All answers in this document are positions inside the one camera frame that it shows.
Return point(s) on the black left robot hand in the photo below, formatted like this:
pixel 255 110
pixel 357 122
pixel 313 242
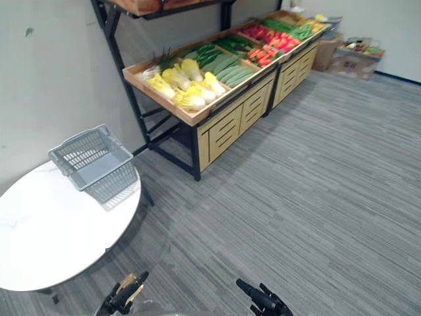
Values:
pixel 119 298

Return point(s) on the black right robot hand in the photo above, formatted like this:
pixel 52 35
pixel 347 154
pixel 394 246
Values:
pixel 264 301

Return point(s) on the grey plastic shopping basket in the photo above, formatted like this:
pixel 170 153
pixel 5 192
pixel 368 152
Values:
pixel 98 168

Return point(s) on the yellow vegetable pile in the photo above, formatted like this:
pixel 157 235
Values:
pixel 316 26

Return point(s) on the grey robot torso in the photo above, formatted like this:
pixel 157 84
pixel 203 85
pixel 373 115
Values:
pixel 158 311

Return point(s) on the round white table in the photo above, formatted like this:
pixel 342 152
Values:
pixel 56 230

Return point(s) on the yellow napa cabbage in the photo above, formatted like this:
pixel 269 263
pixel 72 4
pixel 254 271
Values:
pixel 193 69
pixel 190 99
pixel 204 92
pixel 177 78
pixel 162 86
pixel 214 83

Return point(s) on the pale green gourd pile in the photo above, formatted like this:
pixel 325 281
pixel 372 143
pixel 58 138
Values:
pixel 230 70

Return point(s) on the green onion bunch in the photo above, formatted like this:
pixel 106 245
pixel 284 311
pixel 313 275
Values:
pixel 158 64

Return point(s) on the orange carrot pile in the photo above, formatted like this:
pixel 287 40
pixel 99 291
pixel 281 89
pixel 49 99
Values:
pixel 261 57

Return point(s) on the tall brown cardboard box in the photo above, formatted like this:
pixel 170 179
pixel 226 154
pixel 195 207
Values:
pixel 325 52

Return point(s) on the wide cardboard box with goods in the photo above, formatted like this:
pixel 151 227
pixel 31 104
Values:
pixel 356 61

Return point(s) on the dark green cucumber pile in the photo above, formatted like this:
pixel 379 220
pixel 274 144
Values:
pixel 236 44

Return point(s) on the red orange pepper pile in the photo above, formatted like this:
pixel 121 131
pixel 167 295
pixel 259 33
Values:
pixel 283 42

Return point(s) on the red tomato pile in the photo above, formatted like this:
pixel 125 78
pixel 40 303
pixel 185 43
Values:
pixel 258 32

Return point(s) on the green pepper pile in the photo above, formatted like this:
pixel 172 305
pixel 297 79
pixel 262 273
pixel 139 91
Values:
pixel 302 32

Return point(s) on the green bean pile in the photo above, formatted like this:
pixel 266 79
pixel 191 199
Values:
pixel 276 24

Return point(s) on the silver metal crate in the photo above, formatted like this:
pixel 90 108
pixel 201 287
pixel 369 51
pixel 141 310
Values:
pixel 333 28

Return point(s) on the wooden overhead shelf tray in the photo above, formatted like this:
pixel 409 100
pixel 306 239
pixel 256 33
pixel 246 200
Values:
pixel 148 7

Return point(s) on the wooden produce stand black frame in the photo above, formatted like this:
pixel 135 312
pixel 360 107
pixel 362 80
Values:
pixel 223 130
pixel 292 74

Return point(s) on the green leaf wall sticker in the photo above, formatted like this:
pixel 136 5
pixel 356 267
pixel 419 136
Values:
pixel 29 31

